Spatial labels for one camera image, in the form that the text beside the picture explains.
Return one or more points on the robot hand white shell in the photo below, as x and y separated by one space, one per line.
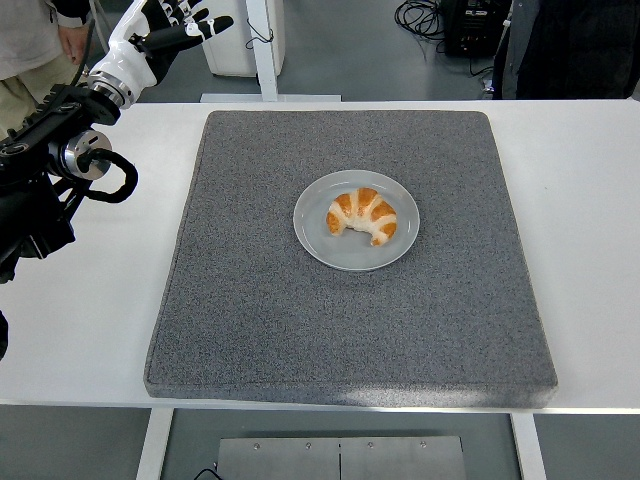
130 62

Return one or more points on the croissant bread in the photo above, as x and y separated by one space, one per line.
370 205

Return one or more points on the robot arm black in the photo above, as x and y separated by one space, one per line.
30 215

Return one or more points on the grey round plate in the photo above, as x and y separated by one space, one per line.
315 245

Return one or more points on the grey metal plate with screws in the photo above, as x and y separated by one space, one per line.
280 460

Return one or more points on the white cabinet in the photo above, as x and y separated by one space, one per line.
230 60

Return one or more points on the person in beige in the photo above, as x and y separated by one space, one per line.
25 40

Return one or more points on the grey speckled mat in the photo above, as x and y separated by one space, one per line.
350 325

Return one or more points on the black electronic device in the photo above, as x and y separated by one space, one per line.
475 30

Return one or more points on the white table leg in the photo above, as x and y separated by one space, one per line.
152 445
530 450

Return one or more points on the person in dark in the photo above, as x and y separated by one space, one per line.
575 50

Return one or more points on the white post with base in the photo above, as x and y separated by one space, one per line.
265 65

